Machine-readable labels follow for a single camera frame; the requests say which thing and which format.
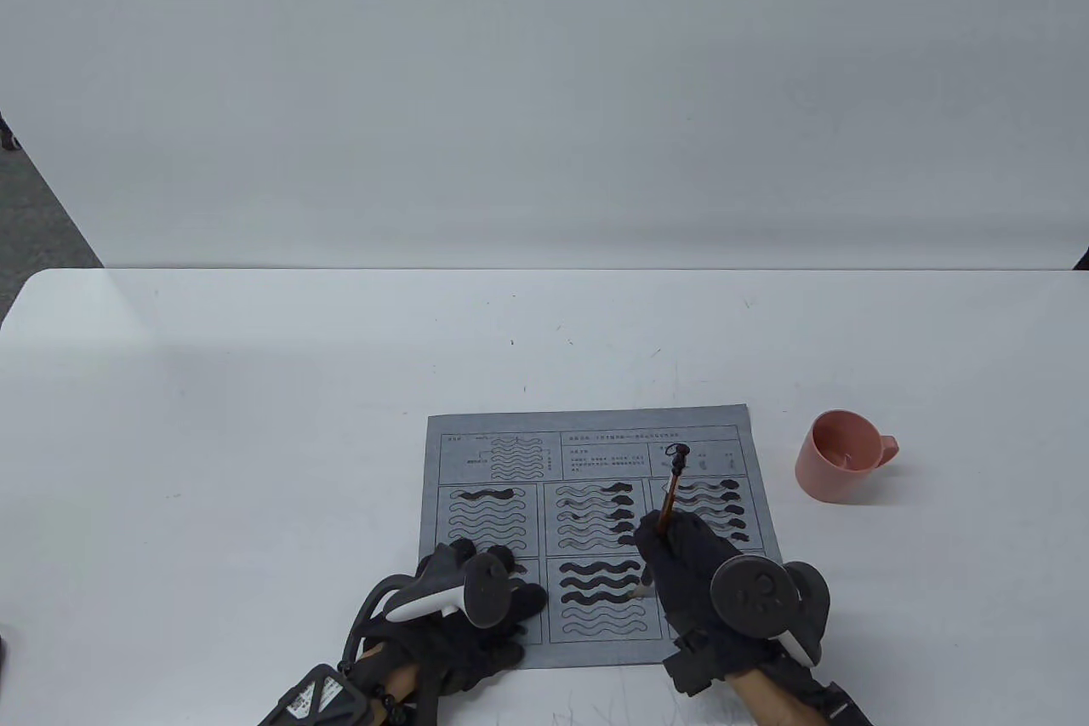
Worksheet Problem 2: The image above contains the grey and white controller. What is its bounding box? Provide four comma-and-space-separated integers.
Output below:
383, 549, 514, 627
710, 556, 832, 667

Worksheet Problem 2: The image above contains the pink cup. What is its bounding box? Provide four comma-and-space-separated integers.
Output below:
795, 409, 900, 504

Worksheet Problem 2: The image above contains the person's left forearm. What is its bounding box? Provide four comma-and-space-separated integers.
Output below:
362, 645, 419, 701

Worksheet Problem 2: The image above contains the white backdrop board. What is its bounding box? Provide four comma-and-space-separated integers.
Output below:
0, 0, 1089, 272

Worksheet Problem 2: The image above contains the dark bead bracelet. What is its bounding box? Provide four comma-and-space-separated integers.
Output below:
336, 658, 402, 718

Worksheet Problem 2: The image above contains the brown Chinese brush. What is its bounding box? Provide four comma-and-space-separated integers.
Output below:
628, 443, 692, 599

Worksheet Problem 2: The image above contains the person's left hand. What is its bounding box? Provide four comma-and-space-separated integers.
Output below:
374, 539, 548, 693

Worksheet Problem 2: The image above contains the grey water writing practice cloth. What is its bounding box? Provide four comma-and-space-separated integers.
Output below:
417, 405, 805, 672

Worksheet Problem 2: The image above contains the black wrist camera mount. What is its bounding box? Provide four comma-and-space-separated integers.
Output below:
662, 632, 728, 697
255, 662, 384, 726

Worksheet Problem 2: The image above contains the person's right hand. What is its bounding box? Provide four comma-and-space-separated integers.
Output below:
632, 509, 779, 676

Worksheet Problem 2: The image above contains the person's right forearm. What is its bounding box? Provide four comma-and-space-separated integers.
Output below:
723, 669, 822, 726

